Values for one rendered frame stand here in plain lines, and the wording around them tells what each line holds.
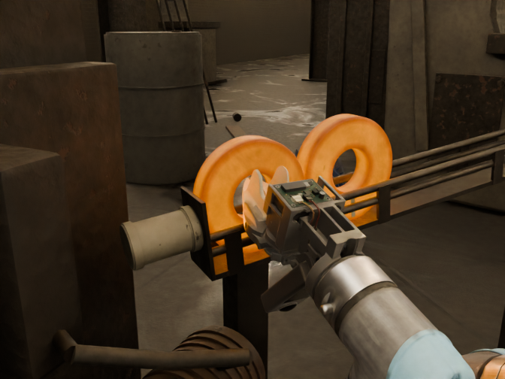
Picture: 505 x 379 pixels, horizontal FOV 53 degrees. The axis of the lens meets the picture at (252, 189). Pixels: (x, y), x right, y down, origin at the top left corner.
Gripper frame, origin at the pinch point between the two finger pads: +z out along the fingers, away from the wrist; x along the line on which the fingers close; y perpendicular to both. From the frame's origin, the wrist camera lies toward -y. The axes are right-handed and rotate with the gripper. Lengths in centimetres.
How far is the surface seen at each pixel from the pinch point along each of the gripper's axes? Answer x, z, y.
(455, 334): -91, 12, -79
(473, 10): -183, 124, -12
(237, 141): 2.1, 2.0, 6.4
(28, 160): 27.0, -2.0, 9.4
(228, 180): 4.1, -0.5, 2.5
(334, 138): -12.1, 0.6, 6.0
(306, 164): -8.0, 0.0, 2.8
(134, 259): 16.9, -3.9, -4.5
